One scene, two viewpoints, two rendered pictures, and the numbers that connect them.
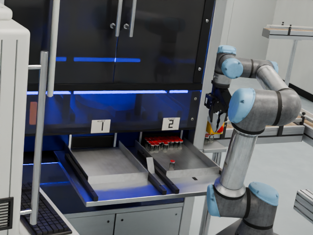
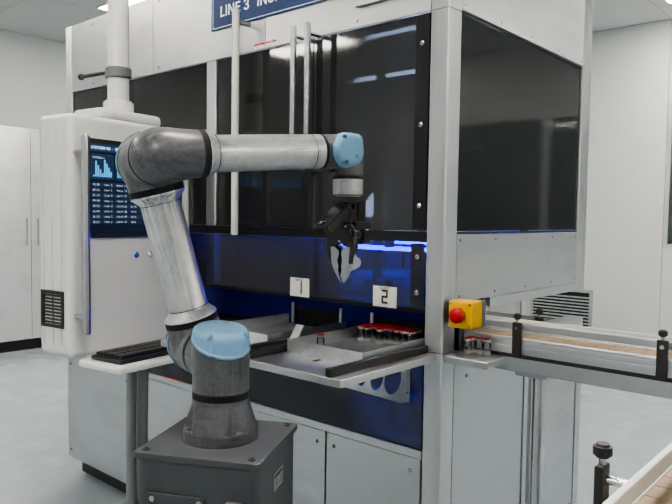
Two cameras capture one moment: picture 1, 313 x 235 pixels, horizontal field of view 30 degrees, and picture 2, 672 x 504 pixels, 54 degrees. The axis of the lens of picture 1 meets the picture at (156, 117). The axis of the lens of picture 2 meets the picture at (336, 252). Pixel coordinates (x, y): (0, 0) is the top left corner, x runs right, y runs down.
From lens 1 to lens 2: 2.53 m
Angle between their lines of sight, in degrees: 68
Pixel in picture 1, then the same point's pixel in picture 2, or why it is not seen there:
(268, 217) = (197, 375)
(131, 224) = (346, 460)
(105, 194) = not seen: hidden behind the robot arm
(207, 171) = (345, 357)
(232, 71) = not seen: hidden behind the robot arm
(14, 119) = (61, 204)
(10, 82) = (57, 166)
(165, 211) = (393, 458)
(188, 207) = (430, 464)
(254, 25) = not seen: outside the picture
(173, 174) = (296, 346)
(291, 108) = (138, 144)
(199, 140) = (432, 335)
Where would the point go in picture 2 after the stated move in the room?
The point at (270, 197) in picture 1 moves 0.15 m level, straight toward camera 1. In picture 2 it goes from (196, 334) to (118, 335)
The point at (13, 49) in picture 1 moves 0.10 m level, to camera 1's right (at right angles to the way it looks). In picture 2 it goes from (58, 132) to (58, 128)
